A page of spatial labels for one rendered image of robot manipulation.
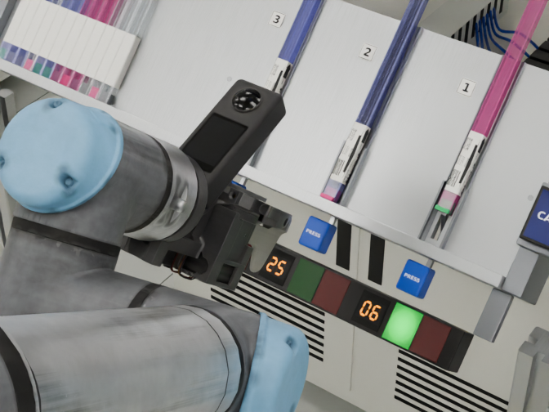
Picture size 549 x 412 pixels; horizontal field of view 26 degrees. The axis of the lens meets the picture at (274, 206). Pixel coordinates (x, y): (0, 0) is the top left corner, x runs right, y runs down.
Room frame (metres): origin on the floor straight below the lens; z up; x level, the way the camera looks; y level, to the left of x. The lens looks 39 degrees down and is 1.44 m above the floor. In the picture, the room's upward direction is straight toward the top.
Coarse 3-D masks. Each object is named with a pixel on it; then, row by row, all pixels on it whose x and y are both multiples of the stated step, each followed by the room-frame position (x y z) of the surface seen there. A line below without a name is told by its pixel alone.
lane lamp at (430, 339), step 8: (424, 320) 0.80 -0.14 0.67; (432, 320) 0.79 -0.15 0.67; (424, 328) 0.79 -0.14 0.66; (432, 328) 0.79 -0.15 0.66; (440, 328) 0.79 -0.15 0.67; (448, 328) 0.79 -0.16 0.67; (416, 336) 0.79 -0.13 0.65; (424, 336) 0.79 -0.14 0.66; (432, 336) 0.78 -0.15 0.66; (440, 336) 0.78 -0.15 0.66; (448, 336) 0.78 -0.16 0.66; (416, 344) 0.78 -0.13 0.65; (424, 344) 0.78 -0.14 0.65; (432, 344) 0.78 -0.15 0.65; (440, 344) 0.78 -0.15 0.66; (416, 352) 0.78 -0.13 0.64; (424, 352) 0.77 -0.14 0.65; (432, 352) 0.77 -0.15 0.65; (440, 352) 0.77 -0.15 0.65; (432, 360) 0.77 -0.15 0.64
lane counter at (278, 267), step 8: (272, 256) 0.89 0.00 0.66; (280, 256) 0.89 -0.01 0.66; (288, 256) 0.89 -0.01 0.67; (264, 264) 0.89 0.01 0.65; (272, 264) 0.89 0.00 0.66; (280, 264) 0.88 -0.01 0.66; (288, 264) 0.88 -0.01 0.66; (264, 272) 0.88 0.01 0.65; (272, 272) 0.88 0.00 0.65; (280, 272) 0.88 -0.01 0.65; (272, 280) 0.87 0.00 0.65; (280, 280) 0.87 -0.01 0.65
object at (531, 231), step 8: (544, 192) 0.81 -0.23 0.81; (544, 200) 0.80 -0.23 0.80; (536, 208) 0.80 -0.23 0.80; (544, 208) 0.80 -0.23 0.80; (536, 216) 0.80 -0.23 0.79; (544, 216) 0.79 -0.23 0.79; (528, 224) 0.79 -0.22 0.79; (536, 224) 0.79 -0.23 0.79; (544, 224) 0.79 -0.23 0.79; (528, 232) 0.79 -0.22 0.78; (536, 232) 0.78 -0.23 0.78; (544, 232) 0.78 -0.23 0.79; (536, 240) 0.78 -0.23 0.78; (544, 240) 0.78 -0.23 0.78
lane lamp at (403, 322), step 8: (400, 304) 0.82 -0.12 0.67; (392, 312) 0.81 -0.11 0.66; (400, 312) 0.81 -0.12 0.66; (408, 312) 0.81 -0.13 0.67; (416, 312) 0.81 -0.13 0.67; (392, 320) 0.81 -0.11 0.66; (400, 320) 0.80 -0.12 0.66; (408, 320) 0.80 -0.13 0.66; (416, 320) 0.80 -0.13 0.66; (392, 328) 0.80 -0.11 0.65; (400, 328) 0.80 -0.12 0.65; (408, 328) 0.80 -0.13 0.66; (416, 328) 0.79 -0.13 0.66; (384, 336) 0.80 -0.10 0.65; (392, 336) 0.80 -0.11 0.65; (400, 336) 0.79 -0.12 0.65; (408, 336) 0.79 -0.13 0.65; (400, 344) 0.79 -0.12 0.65; (408, 344) 0.78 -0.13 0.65
